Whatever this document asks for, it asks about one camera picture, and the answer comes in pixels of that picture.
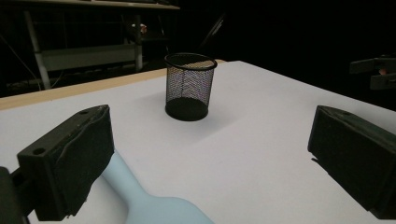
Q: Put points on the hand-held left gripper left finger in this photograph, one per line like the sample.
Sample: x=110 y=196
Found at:
x=71 y=161

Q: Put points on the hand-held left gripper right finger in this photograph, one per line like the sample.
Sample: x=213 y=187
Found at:
x=358 y=155

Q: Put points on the light blue hairbrush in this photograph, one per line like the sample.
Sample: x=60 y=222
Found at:
x=162 y=208

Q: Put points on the black mesh pen cup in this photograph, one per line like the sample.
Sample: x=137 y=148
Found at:
x=188 y=90

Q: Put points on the white table mat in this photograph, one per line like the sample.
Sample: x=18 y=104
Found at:
x=243 y=140

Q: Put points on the white metal-frame desk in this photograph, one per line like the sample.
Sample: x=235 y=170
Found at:
x=87 y=57

